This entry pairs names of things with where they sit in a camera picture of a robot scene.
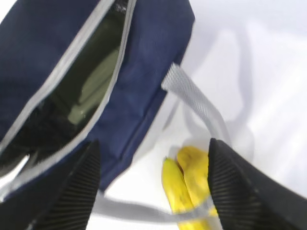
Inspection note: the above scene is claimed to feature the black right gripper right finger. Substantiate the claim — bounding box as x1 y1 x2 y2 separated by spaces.
208 138 307 230

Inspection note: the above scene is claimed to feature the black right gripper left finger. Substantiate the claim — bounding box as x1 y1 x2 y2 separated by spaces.
0 141 100 230

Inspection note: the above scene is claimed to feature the round yellow pear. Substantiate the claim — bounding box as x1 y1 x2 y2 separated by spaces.
177 145 219 230

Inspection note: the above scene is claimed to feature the green lidded glass container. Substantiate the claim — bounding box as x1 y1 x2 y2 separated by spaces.
67 21 120 127

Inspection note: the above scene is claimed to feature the navy blue lunch bag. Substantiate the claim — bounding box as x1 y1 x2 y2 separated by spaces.
0 0 255 226

